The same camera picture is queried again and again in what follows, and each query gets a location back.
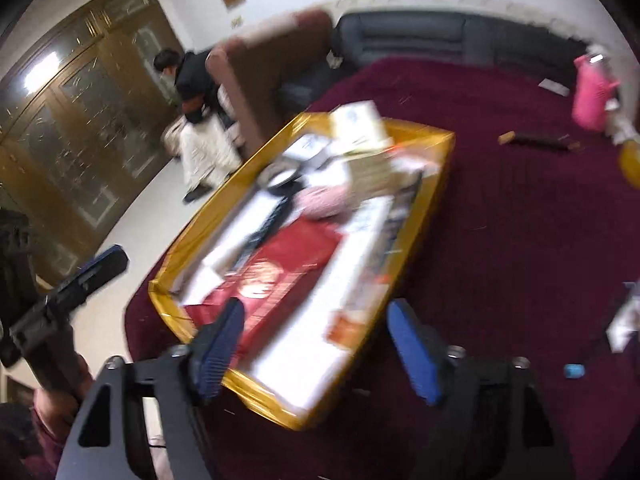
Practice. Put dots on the red envelope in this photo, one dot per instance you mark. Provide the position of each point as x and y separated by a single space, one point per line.
285 270

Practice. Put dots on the white paper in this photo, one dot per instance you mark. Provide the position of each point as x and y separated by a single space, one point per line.
624 320

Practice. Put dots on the person's left forearm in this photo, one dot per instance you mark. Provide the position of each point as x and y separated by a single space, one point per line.
45 410

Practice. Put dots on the wooden glass-panel doors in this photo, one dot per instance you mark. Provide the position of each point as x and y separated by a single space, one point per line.
75 125

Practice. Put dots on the white cloth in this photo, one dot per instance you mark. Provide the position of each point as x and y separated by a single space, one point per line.
622 127

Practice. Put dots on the golden cardboard box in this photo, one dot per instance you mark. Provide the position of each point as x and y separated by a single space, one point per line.
425 135

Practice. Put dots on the pink woven basket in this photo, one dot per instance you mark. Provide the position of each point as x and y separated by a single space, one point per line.
592 95

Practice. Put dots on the black stick with gold ends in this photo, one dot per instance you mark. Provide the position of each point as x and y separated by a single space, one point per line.
542 141

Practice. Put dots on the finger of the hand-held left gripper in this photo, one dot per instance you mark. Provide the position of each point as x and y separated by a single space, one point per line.
100 265

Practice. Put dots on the yellow object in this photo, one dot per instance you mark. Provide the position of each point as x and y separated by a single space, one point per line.
631 160

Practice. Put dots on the long white box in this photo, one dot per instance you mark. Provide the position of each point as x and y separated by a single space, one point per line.
362 250

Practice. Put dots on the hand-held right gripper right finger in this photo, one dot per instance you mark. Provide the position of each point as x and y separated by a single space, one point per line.
415 350

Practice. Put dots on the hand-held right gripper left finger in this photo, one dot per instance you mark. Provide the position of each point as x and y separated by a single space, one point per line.
220 345

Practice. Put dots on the flat white box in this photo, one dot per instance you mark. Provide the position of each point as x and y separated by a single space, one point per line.
555 86

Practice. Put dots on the beige box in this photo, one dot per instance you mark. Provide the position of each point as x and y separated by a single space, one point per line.
370 167

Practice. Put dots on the tape roll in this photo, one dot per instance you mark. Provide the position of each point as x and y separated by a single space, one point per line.
277 175

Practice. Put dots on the small white box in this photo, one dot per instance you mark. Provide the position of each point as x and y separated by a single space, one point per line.
357 122

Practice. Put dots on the brown sofa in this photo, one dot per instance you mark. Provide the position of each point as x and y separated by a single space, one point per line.
260 75

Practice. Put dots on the maroon blanket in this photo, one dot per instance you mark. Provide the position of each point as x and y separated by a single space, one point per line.
500 235

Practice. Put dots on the black pen with blue cap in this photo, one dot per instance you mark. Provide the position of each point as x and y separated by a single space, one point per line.
575 371

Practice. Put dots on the pink cloth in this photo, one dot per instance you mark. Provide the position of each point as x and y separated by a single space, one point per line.
325 200

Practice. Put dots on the black leather sofa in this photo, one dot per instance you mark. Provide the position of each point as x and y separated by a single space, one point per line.
425 35

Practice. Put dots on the flat black bar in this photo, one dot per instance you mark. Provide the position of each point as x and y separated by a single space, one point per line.
265 232

